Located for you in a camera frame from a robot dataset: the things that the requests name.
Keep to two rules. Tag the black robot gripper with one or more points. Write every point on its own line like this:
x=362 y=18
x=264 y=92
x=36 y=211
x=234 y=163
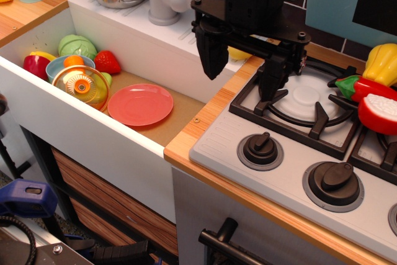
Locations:
x=257 y=27

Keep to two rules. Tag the yellow toy potato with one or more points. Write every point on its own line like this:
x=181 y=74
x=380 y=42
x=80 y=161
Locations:
x=236 y=54

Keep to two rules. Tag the pink plastic plate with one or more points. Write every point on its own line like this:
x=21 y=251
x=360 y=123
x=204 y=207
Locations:
x=140 y=105

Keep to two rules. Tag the black left stove grate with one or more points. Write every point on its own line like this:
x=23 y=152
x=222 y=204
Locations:
x=308 y=110

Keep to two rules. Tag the black stove grate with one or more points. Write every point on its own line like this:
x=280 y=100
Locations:
x=375 y=153
x=308 y=110

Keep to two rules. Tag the black left stove knob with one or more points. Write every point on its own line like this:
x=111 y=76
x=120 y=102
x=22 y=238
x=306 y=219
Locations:
x=260 y=152

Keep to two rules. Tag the black stove knob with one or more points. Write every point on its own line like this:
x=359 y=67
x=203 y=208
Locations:
x=333 y=186
x=260 y=152

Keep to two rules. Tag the grey toy stove top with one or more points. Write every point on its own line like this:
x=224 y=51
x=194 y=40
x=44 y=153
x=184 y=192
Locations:
x=366 y=226

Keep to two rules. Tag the red toy chili pepper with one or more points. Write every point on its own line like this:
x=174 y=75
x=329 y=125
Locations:
x=355 y=88

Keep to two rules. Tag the red toy strawberry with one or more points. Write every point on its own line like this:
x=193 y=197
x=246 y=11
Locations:
x=106 y=61

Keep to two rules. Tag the yellow toy bell pepper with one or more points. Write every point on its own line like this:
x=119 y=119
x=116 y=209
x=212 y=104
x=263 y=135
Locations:
x=381 y=64

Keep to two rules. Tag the red white toy onion half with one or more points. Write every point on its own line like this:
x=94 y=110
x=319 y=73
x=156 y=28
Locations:
x=378 y=113

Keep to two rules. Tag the black middle stove knob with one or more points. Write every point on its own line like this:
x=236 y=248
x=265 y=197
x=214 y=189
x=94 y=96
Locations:
x=333 y=186

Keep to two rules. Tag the orange transparent pot lid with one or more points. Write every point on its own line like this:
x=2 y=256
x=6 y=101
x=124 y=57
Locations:
x=85 y=84

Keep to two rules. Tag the orange toy carrot piece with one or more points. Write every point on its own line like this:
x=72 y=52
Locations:
x=75 y=62

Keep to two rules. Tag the green toy cabbage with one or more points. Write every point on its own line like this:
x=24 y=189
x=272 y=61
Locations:
x=76 y=45

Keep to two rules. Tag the black right stove grate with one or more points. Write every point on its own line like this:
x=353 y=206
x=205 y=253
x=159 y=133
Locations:
x=375 y=153

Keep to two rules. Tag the light blue toy bowl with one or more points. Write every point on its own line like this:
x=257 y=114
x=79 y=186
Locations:
x=55 y=66

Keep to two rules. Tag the yellow toy banana piece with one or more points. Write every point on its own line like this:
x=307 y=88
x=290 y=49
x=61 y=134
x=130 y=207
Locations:
x=46 y=55

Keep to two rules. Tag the red toy apple half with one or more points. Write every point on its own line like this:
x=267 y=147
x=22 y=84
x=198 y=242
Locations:
x=36 y=65

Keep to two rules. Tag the grey right stove knob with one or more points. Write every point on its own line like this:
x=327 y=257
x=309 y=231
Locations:
x=392 y=219

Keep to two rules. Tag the blue clamp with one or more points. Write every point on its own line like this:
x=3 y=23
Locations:
x=28 y=199

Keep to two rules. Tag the black oven door handle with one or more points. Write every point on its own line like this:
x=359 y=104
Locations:
x=220 y=250

